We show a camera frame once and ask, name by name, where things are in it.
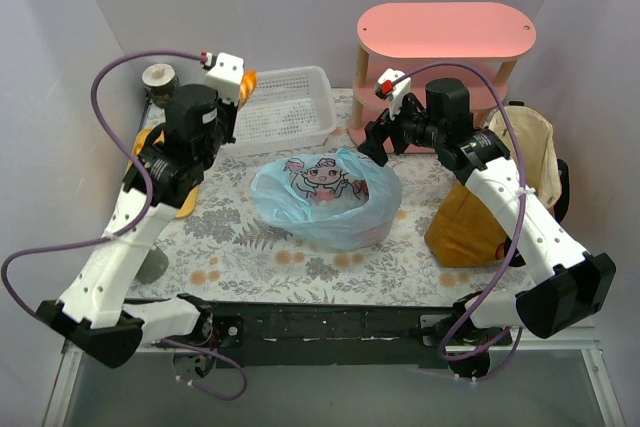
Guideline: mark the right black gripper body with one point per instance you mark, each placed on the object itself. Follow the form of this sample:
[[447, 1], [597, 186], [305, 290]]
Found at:
[[396, 128]]

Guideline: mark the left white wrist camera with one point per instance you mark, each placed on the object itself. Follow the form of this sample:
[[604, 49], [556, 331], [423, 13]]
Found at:
[[224, 73]]

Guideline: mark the yellow canvas tote bag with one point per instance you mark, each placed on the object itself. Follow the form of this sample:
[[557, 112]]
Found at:
[[464, 234]]

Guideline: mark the floral table mat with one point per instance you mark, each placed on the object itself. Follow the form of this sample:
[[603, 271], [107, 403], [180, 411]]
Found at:
[[224, 252]]

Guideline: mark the dark tape roll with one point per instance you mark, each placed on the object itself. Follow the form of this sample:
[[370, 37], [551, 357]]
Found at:
[[160, 83]]

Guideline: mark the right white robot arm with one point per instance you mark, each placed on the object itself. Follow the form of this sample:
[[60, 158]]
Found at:
[[571, 284]]

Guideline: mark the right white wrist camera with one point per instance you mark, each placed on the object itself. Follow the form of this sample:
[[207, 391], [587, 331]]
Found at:
[[393, 85]]

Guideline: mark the yellow plastic tray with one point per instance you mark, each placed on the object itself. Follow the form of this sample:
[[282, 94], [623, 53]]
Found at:
[[189, 204]]

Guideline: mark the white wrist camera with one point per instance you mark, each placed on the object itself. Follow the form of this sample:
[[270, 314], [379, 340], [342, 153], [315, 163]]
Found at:
[[224, 73], [393, 85]]

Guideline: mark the white plastic basket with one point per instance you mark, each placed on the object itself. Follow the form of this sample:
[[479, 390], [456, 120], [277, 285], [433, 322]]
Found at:
[[290, 109]]

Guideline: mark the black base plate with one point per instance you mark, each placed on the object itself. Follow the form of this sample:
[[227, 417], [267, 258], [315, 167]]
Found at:
[[289, 334]]

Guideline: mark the aluminium rail frame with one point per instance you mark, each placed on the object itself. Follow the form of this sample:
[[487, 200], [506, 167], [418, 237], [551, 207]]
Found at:
[[561, 381]]

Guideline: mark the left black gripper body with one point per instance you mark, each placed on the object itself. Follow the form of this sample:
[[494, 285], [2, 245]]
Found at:
[[231, 117]]

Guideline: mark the pink three-tier shelf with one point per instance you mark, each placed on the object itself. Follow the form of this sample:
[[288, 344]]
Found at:
[[489, 36]]

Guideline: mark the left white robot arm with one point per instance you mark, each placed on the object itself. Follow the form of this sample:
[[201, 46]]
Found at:
[[92, 312]]

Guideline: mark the blue plastic grocery bag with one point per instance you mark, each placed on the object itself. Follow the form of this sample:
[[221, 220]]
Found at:
[[340, 200]]

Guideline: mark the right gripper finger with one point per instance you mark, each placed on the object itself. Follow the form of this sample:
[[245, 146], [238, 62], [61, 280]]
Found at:
[[376, 135], [397, 136]]

